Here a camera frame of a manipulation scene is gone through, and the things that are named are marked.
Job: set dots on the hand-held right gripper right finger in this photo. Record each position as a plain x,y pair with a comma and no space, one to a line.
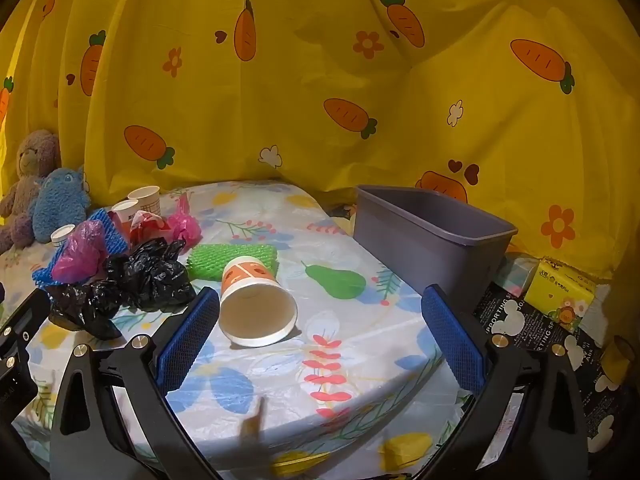
452,342

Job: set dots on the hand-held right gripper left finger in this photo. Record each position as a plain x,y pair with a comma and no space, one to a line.
187,340

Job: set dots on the orange paper cup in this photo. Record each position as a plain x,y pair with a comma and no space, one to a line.
255,305

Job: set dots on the grey plastic bin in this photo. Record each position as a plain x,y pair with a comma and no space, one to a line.
425,240

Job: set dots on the red white plastic bag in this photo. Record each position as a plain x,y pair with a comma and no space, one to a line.
147,225

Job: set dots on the black printed bag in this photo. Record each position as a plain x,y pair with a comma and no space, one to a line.
525,320

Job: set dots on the black plastic bag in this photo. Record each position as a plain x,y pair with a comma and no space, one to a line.
150,270
85,305

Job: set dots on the green foam net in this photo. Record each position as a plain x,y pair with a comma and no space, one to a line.
210,260

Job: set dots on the pale green tissue pack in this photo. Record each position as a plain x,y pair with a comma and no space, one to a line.
517,272

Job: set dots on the floral plastic tablecloth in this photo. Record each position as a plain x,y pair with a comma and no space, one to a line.
350,320

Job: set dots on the large pink plastic bag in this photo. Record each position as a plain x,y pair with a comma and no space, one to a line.
75,255

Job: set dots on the small pink plastic bag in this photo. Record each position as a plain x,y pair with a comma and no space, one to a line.
182,227

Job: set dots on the white paper cup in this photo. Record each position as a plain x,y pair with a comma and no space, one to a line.
125,210
62,235

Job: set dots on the blue foam net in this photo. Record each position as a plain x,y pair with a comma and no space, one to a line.
115,242

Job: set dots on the yellow tissue pack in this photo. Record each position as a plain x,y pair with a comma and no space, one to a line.
562,285

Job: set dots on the blue plush toy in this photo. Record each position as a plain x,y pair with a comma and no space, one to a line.
55,200

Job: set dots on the grid print paper cup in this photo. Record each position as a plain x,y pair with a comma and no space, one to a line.
145,200

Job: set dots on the brown teddy bear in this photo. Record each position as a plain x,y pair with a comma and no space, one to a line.
30,160

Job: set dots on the yellow carrot print curtain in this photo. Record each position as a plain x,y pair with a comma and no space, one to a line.
350,60

